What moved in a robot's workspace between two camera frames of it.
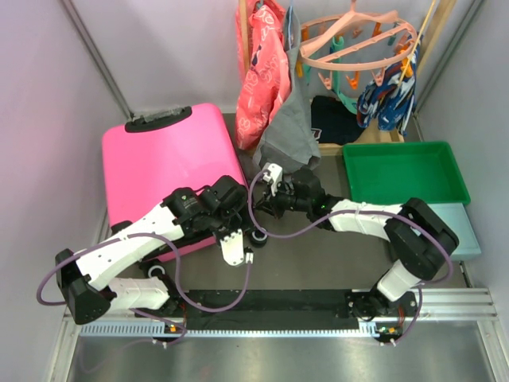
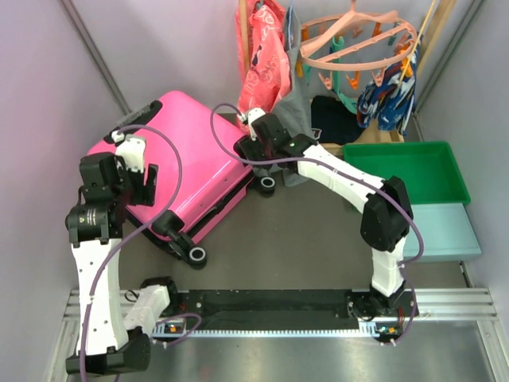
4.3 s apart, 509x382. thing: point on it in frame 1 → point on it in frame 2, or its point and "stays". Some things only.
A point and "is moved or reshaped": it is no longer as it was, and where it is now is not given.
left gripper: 239,218 → 144,195
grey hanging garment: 291,140 stays
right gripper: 270,202 → 252,148
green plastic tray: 394,172 stays
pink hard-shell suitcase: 162,150 is moved or reshaped
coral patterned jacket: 263,95 stays
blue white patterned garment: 390,95 stays
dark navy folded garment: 332,122 stays
